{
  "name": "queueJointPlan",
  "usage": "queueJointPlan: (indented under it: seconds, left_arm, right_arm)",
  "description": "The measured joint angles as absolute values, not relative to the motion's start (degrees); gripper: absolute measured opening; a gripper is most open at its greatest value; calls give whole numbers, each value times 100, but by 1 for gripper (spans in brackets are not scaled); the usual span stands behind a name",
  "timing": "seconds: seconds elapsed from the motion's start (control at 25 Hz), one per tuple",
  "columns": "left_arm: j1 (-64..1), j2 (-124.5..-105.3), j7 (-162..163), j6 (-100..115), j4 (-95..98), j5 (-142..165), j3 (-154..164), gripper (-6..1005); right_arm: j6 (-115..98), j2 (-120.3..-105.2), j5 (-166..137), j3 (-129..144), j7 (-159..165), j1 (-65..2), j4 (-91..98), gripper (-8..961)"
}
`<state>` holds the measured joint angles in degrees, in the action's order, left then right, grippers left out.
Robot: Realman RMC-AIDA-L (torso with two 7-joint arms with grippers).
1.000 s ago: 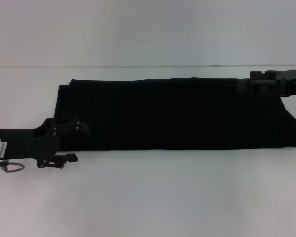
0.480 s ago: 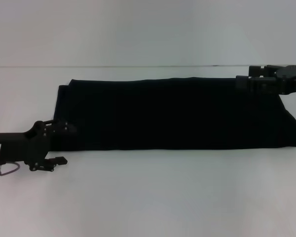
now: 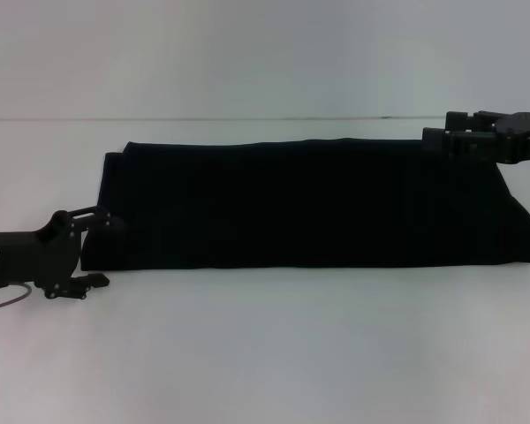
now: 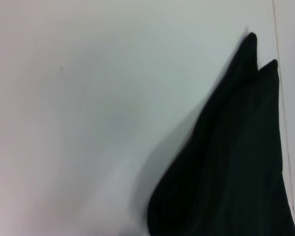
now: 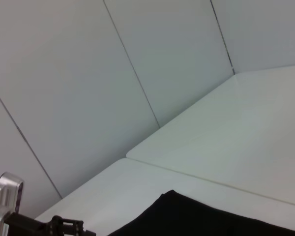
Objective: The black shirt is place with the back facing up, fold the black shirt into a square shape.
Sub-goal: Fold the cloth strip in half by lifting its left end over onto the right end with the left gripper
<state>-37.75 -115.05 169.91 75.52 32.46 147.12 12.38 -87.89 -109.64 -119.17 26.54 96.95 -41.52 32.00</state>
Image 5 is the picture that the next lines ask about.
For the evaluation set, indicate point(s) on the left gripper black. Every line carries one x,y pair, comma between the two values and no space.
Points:
27,225

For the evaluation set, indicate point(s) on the black shirt with white print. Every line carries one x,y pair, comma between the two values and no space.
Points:
211,218

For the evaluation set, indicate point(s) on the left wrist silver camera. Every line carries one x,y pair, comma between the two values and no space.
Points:
8,194

